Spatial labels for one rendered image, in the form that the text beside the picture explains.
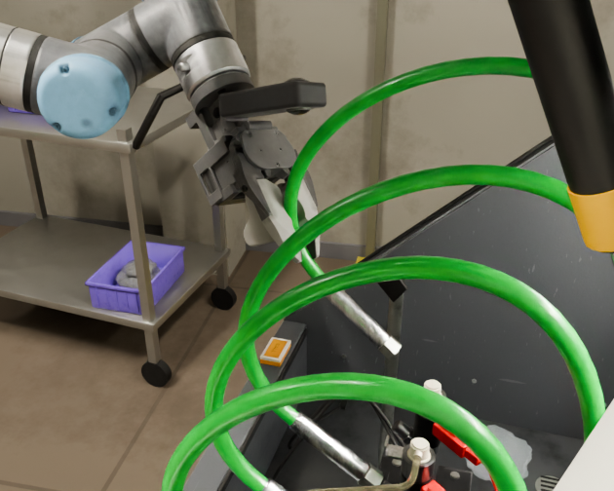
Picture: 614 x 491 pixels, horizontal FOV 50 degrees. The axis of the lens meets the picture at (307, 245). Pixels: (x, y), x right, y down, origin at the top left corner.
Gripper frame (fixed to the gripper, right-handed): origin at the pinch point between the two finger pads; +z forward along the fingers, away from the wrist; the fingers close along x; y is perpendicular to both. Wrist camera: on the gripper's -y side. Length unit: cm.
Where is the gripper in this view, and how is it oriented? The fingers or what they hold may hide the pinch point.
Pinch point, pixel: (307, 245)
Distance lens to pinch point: 68.0
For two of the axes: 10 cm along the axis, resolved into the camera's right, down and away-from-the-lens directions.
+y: -6.4, 4.2, 6.4
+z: 4.1, 8.9, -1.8
